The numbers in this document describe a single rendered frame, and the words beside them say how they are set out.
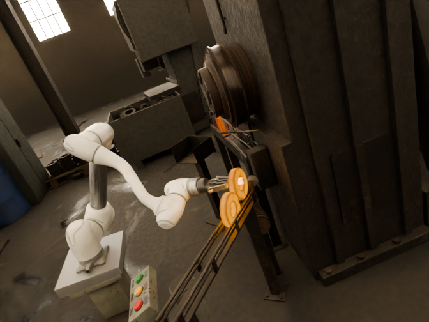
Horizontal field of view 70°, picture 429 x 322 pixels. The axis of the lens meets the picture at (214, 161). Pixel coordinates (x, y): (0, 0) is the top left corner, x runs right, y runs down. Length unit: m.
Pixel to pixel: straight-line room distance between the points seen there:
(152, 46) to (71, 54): 7.85
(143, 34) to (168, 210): 3.10
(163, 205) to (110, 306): 0.97
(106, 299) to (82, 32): 10.40
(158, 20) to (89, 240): 3.04
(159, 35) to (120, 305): 3.20
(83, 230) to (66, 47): 10.31
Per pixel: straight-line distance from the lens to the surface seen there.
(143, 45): 4.27
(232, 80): 1.57
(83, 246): 2.02
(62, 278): 2.18
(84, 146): 1.69
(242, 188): 1.49
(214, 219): 2.65
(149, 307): 1.31
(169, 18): 4.36
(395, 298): 1.89
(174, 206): 1.51
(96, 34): 11.82
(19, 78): 12.49
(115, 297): 2.22
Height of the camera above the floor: 1.48
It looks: 24 degrees down
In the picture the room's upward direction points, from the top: 20 degrees counter-clockwise
